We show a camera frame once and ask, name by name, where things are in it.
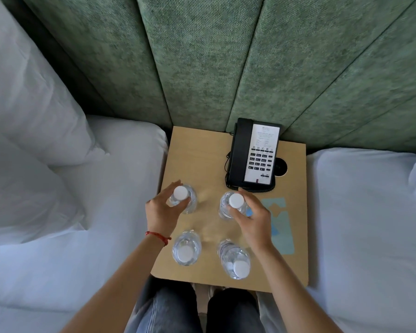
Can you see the person's left hand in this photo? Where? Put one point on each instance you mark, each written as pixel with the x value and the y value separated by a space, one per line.
pixel 163 218

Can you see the person's right hand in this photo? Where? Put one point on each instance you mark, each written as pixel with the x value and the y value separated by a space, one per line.
pixel 258 228

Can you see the clear plastic water bottle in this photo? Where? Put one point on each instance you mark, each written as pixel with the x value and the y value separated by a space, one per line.
pixel 186 251
pixel 235 201
pixel 235 261
pixel 180 193

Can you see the person's left forearm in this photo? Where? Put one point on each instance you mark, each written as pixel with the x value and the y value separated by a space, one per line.
pixel 118 291

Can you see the person's right forearm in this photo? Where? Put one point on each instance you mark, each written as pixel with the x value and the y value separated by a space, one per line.
pixel 294 294

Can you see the wooden nightstand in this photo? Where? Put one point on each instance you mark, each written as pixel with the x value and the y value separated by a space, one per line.
pixel 201 156

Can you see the person's right leg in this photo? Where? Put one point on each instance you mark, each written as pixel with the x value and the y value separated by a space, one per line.
pixel 232 312

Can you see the person's leg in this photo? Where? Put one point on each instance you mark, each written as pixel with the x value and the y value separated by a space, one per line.
pixel 166 308
pixel 232 312

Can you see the person's left leg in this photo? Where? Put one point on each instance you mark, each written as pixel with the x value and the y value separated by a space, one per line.
pixel 166 308

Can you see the teal paper mat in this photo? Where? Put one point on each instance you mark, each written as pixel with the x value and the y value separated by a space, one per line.
pixel 287 246

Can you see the black white desk telephone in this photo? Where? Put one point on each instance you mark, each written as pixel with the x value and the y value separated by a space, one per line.
pixel 260 152

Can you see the green padded headboard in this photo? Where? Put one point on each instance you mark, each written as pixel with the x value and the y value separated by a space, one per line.
pixel 211 58

